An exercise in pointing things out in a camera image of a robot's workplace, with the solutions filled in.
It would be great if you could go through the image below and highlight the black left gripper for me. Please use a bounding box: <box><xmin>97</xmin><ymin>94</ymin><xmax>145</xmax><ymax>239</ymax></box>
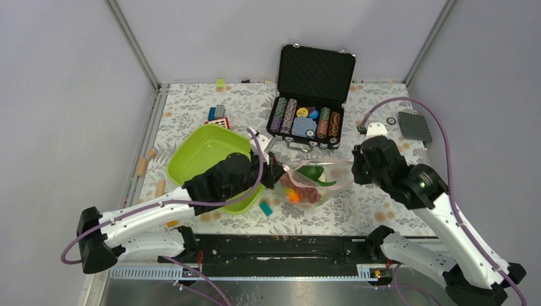
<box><xmin>226</xmin><ymin>150</ymin><xmax>289</xmax><ymax>199</ymax></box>

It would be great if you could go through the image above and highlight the clear pink zip top bag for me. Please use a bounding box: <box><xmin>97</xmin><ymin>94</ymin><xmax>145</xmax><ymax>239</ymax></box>
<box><xmin>276</xmin><ymin>159</ymin><xmax>353</xmax><ymax>207</ymax></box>

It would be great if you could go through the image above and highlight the dark green avocado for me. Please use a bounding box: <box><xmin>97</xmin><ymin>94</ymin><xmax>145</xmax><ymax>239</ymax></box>
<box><xmin>297</xmin><ymin>165</ymin><xmax>324</xmax><ymax>180</ymax></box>

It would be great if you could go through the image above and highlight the red grape bunch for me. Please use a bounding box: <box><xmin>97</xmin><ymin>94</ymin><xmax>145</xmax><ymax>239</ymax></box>
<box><xmin>279</xmin><ymin>175</ymin><xmax>322</xmax><ymax>204</ymax></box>

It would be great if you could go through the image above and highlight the green chili pepper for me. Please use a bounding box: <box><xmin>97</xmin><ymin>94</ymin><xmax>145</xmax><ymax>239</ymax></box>
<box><xmin>316</xmin><ymin>180</ymin><xmax>337</xmax><ymax>187</ymax></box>

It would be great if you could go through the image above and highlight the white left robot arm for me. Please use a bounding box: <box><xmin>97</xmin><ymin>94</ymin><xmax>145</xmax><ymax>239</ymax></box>
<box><xmin>61</xmin><ymin>128</ymin><xmax>285</xmax><ymax>274</ymax></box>

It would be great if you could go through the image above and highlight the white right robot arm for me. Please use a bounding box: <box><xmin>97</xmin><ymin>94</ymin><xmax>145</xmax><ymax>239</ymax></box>
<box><xmin>352</xmin><ymin>122</ymin><xmax>526</xmax><ymax>305</ymax></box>

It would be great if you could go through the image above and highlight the green plastic food tray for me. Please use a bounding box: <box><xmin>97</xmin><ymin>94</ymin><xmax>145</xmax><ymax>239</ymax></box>
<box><xmin>166</xmin><ymin>124</ymin><xmax>267</xmax><ymax>215</ymax></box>

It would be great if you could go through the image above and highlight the teal small block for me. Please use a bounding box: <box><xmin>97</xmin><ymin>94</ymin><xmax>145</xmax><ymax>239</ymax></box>
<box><xmin>259</xmin><ymin>201</ymin><xmax>273</xmax><ymax>217</ymax></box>

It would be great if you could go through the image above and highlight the grey lego baseplate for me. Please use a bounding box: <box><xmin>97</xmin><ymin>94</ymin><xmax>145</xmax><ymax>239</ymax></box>
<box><xmin>397</xmin><ymin>112</ymin><xmax>433</xmax><ymax>143</ymax></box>

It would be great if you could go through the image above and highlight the floral patterned table mat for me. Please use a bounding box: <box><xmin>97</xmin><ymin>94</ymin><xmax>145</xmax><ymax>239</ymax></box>
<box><xmin>139</xmin><ymin>84</ymin><xmax>432</xmax><ymax>237</ymax></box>

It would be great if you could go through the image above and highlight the red white toy block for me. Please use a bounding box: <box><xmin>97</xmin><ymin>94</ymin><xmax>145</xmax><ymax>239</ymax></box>
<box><xmin>205</xmin><ymin>117</ymin><xmax>230</xmax><ymax>129</ymax></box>

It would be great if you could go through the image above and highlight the grey toy block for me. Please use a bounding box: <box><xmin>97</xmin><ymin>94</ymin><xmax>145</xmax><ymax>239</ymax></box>
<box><xmin>214</xmin><ymin>105</ymin><xmax>225</xmax><ymax>119</ymax></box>

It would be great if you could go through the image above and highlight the blue toy block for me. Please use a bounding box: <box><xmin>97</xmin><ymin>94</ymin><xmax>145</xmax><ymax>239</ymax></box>
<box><xmin>207</xmin><ymin>107</ymin><xmax>216</xmax><ymax>121</ymax></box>

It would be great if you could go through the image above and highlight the black poker chip case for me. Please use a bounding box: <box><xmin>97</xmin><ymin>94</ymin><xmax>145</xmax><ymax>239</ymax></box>
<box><xmin>266</xmin><ymin>44</ymin><xmax>357</xmax><ymax>152</ymax></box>

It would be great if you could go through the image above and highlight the short wooden block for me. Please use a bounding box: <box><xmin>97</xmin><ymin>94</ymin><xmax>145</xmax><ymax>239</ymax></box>
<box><xmin>154</xmin><ymin>179</ymin><xmax>167</xmax><ymax>198</ymax></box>

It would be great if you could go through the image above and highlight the small wooden cube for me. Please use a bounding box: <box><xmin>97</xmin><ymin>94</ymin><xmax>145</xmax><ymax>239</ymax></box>
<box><xmin>146</xmin><ymin>149</ymin><xmax>157</xmax><ymax>160</ymax></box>

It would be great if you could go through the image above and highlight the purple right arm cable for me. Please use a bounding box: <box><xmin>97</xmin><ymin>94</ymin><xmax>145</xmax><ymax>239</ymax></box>
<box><xmin>357</xmin><ymin>97</ymin><xmax>529</xmax><ymax>306</ymax></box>

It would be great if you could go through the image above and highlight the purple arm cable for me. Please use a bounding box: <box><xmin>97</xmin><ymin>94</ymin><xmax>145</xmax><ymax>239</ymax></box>
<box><xmin>357</xmin><ymin>97</ymin><xmax>529</xmax><ymax>306</ymax></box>
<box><xmin>60</xmin><ymin>127</ymin><xmax>267</xmax><ymax>306</ymax></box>

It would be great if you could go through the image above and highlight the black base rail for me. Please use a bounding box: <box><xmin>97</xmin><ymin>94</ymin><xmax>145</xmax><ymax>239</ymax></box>
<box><xmin>157</xmin><ymin>233</ymin><xmax>427</xmax><ymax>279</ymax></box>

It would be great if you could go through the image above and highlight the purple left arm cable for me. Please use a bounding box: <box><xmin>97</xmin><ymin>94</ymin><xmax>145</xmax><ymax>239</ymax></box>
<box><xmin>60</xmin><ymin>127</ymin><xmax>267</xmax><ymax>306</ymax></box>

